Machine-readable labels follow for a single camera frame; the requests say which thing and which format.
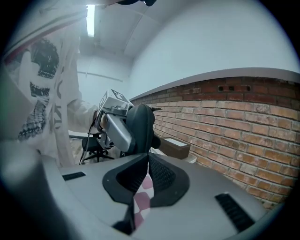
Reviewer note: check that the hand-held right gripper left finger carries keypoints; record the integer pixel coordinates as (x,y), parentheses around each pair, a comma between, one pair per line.
(89,187)

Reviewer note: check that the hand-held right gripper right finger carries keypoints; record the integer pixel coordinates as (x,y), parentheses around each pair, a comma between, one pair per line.
(201,187)

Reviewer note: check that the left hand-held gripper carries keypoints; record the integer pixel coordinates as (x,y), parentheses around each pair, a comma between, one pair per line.
(112,100)

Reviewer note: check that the black pouch with cord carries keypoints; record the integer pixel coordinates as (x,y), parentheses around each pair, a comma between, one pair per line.
(140,126)

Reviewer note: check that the person's left forearm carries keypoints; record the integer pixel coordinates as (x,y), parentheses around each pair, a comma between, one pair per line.
(82,112)

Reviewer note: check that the person's left hand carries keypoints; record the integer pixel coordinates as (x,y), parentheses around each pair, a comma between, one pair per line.
(103,122)

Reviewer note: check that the black office chair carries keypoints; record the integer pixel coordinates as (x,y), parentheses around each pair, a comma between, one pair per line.
(96,147)

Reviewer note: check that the white plastic tray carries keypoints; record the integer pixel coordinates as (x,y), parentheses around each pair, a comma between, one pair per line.
(192,159)

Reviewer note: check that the white desk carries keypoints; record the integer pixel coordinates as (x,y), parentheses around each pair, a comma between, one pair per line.
(79,135)

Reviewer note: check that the brown box with white top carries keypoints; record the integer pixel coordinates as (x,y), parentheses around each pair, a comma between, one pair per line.
(175,148)

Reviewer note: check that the pink white checkered tablecloth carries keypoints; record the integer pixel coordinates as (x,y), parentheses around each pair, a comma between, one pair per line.
(143,201)

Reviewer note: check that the person in white printed shirt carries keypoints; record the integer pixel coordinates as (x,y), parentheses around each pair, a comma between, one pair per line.
(47,93)

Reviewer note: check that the ceiling light strip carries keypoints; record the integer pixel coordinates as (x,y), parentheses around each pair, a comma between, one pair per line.
(90,21)

